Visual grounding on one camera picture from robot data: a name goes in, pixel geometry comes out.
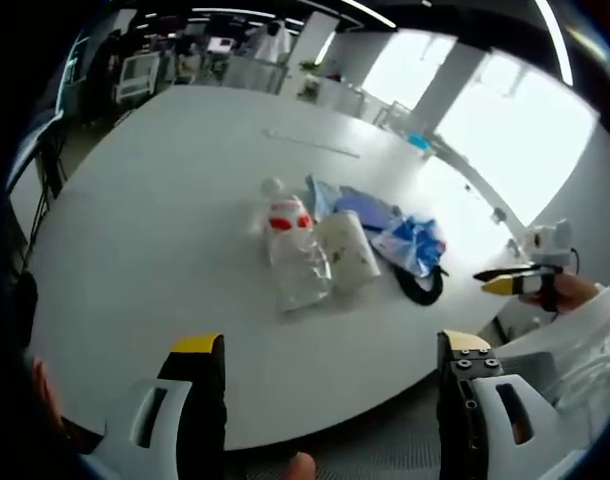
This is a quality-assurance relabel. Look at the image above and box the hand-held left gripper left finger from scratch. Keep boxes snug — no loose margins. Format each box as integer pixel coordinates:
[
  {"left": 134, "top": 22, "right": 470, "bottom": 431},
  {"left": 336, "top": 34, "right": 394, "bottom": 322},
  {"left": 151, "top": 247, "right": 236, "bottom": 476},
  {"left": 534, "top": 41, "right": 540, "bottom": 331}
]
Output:
[{"left": 79, "top": 332, "right": 229, "bottom": 480}]

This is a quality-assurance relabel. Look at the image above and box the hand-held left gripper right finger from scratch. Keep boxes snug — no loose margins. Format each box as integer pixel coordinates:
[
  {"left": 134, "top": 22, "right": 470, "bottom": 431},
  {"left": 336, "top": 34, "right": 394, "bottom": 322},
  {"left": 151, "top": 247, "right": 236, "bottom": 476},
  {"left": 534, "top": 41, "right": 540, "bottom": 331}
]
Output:
[{"left": 436, "top": 328, "right": 586, "bottom": 480}]

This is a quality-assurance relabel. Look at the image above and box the blue and white plastic bag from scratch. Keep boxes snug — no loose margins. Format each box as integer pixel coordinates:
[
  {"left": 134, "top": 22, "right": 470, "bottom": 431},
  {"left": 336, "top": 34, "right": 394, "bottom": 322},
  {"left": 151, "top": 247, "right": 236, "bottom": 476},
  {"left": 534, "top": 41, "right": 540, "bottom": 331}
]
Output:
[{"left": 368, "top": 213, "right": 449, "bottom": 279}]

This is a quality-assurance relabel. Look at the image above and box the white patterned tissue packet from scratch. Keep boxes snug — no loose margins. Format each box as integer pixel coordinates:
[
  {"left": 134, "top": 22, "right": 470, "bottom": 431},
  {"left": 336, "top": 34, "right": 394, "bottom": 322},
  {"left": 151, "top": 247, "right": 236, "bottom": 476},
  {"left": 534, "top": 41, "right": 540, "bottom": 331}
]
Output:
[{"left": 314, "top": 209, "right": 382, "bottom": 294}]

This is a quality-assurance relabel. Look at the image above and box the clear bag with red label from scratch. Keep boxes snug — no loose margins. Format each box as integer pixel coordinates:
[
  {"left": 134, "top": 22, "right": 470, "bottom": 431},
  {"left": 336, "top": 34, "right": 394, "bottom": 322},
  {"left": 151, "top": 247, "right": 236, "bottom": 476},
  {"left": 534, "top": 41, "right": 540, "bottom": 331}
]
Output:
[{"left": 258, "top": 177, "right": 334, "bottom": 314}]

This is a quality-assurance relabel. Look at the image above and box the light blue packet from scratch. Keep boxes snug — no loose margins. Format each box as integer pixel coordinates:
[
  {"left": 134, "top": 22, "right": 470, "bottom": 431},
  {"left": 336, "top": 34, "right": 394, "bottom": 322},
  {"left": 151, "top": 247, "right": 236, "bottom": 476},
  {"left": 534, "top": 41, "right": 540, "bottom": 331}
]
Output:
[{"left": 304, "top": 173, "right": 342, "bottom": 222}]

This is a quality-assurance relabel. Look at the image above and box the person's right hand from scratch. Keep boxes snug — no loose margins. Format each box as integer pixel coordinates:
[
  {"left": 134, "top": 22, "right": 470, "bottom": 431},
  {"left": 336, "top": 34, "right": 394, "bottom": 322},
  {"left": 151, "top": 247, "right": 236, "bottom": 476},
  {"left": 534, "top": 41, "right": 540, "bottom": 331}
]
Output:
[{"left": 527, "top": 273, "right": 605, "bottom": 315}]

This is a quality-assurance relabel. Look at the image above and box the person's left hand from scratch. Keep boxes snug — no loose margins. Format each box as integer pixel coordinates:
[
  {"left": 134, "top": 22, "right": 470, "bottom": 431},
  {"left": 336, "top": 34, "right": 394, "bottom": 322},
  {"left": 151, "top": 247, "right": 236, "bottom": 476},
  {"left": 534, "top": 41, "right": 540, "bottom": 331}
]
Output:
[{"left": 279, "top": 451, "right": 317, "bottom": 480}]

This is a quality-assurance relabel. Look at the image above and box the white table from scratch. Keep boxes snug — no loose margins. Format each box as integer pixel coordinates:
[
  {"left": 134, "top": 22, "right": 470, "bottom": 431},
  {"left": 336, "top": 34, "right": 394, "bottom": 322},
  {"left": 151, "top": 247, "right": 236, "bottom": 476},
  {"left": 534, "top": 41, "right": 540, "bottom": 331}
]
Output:
[{"left": 22, "top": 82, "right": 561, "bottom": 451}]

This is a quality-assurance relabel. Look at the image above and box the ceiling light strip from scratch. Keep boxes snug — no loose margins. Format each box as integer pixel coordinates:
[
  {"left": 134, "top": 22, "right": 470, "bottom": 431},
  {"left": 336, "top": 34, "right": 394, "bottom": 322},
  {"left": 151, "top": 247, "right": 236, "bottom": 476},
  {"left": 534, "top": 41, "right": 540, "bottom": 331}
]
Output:
[{"left": 533, "top": 0, "right": 575, "bottom": 86}]

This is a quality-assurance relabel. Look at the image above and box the long thin table strip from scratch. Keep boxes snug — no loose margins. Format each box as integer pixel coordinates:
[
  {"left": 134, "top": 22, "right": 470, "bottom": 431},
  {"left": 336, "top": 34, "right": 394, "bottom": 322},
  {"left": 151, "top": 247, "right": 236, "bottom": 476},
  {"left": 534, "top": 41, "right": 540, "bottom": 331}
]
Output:
[{"left": 261, "top": 127, "right": 361, "bottom": 159}]

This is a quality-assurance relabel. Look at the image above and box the black tripod stand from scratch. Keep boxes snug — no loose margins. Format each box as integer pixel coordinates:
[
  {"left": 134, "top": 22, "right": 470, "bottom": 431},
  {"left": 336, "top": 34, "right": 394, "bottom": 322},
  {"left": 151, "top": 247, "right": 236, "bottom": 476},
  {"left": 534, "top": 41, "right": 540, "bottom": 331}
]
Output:
[{"left": 19, "top": 112, "right": 69, "bottom": 271}]

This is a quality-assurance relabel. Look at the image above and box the green potted plant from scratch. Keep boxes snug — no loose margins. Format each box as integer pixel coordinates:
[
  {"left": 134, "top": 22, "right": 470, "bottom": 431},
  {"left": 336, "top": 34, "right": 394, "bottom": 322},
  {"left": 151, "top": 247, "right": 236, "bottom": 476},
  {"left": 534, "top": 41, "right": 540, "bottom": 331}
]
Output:
[{"left": 297, "top": 58, "right": 325, "bottom": 100}]

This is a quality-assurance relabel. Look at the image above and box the white chair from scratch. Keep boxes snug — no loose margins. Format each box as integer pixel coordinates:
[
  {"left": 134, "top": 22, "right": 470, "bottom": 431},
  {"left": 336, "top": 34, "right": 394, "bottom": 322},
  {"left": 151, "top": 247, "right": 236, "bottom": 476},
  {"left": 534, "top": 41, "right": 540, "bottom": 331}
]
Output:
[{"left": 115, "top": 51, "right": 162, "bottom": 104}]

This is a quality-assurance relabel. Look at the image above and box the white cord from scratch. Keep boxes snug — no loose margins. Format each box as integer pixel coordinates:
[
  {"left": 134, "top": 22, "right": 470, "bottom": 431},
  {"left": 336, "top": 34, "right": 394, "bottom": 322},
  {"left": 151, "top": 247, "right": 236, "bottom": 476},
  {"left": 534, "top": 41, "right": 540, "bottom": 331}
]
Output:
[{"left": 559, "top": 324, "right": 610, "bottom": 401}]

